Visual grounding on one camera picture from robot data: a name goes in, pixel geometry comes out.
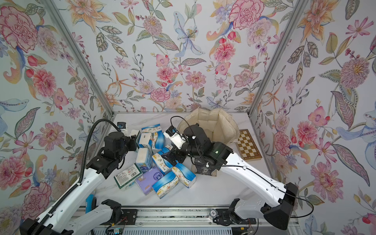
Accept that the blue floral tissue pack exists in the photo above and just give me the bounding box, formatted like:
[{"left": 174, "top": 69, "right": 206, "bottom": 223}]
[
  {"left": 152, "top": 151, "right": 173, "bottom": 175},
  {"left": 172, "top": 163, "right": 196, "bottom": 188},
  {"left": 161, "top": 144, "right": 173, "bottom": 154},
  {"left": 152, "top": 171, "right": 179, "bottom": 199}
]

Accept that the beige canvas bag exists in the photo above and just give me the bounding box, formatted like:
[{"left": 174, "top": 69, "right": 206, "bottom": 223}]
[{"left": 177, "top": 108, "right": 240, "bottom": 177}]

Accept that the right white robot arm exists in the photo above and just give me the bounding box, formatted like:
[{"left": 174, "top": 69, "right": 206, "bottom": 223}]
[{"left": 164, "top": 124, "right": 298, "bottom": 230}]

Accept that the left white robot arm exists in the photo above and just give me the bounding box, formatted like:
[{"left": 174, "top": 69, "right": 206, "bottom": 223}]
[{"left": 20, "top": 132, "right": 137, "bottom": 235}]

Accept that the light blue tissue pack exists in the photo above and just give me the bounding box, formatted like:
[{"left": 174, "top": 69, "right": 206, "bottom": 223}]
[{"left": 135, "top": 147, "right": 152, "bottom": 173}]

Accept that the blue floral tissue pack front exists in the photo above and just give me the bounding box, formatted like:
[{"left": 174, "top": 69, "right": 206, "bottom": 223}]
[{"left": 152, "top": 171, "right": 179, "bottom": 199}]

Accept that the green white tissue box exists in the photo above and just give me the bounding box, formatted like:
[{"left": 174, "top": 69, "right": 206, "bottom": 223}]
[{"left": 114, "top": 164, "right": 143, "bottom": 190}]

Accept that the purple tissue pack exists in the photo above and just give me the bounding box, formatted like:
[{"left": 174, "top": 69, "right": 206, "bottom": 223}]
[{"left": 136, "top": 166, "right": 164, "bottom": 195}]

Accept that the blue microphone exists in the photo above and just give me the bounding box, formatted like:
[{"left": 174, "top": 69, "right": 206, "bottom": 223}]
[{"left": 85, "top": 194, "right": 97, "bottom": 213}]

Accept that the wooden chessboard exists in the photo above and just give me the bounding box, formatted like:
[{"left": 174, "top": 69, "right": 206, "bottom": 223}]
[{"left": 236, "top": 129, "right": 262, "bottom": 161}]

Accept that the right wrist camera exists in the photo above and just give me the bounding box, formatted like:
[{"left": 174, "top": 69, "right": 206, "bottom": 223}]
[{"left": 164, "top": 125, "right": 187, "bottom": 149}]

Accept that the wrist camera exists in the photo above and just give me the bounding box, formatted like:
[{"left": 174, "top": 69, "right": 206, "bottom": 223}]
[
  {"left": 117, "top": 121, "right": 129, "bottom": 136},
  {"left": 164, "top": 125, "right": 187, "bottom": 149}
]

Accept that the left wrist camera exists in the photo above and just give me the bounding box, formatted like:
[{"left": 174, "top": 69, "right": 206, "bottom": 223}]
[{"left": 117, "top": 121, "right": 129, "bottom": 136}]

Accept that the metal base rail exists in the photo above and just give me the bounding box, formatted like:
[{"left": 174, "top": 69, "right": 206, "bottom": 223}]
[{"left": 46, "top": 205, "right": 303, "bottom": 235}]

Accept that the aluminium corner post left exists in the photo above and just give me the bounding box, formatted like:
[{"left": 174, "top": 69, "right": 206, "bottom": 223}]
[{"left": 42, "top": 1, "right": 114, "bottom": 117}]

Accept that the aluminium corner post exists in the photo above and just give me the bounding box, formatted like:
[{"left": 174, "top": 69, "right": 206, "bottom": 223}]
[
  {"left": 42, "top": 1, "right": 114, "bottom": 117},
  {"left": 248, "top": 1, "right": 307, "bottom": 118}
]

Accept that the aluminium corner post right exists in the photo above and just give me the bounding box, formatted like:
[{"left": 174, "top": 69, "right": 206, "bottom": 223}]
[{"left": 248, "top": 1, "right": 307, "bottom": 118}]

